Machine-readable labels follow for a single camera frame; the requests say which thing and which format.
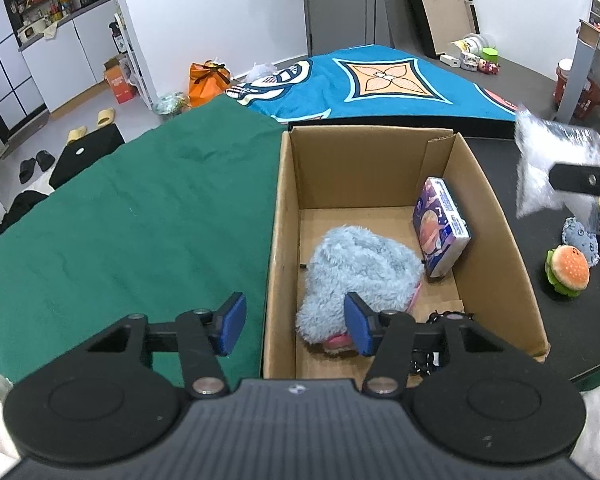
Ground white plastic bag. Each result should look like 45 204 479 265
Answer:
242 61 278 83

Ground black picture frame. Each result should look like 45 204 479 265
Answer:
395 0 481 58

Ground white microwave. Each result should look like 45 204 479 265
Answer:
17 20 48 41

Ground small toy figures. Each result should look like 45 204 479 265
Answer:
462 57 501 76

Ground blue patterned blanket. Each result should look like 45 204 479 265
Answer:
225 42 531 123

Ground orange gift bag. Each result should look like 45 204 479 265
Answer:
187 61 232 109

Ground green blanket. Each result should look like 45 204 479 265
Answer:
0 95 288 388

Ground fluffy grey-blue plush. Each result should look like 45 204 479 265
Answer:
296 226 426 358

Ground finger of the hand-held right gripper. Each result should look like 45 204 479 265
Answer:
549 161 600 197

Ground burger plush toy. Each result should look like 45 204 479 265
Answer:
545 245 592 300

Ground black dotted stool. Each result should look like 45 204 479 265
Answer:
48 124 126 190

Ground black clothing pile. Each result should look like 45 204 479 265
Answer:
0 190 53 238

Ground orange cardboard box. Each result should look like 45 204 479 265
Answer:
103 57 138 105

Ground purple tissue pack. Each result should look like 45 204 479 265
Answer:
412 176 473 283

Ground white canister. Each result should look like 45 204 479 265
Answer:
450 32 498 58

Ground white kitchen cabinet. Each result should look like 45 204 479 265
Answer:
17 0 131 113

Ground grey desk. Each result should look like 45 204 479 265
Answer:
555 20 600 123

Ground small grey plush toy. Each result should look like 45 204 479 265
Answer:
561 217 600 267

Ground grey door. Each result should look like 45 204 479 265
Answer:
300 0 381 58

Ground brown cardboard box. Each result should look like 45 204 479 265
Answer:
261 125 551 391

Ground clear plastic bag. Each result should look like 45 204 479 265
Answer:
514 102 600 218

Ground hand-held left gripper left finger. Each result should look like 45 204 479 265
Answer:
82 291 248 398

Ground black-framed sliding door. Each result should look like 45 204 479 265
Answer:
0 0 48 141

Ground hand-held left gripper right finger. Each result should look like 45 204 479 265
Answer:
343 291 512 397

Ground black tray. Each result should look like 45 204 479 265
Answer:
285 115 600 391

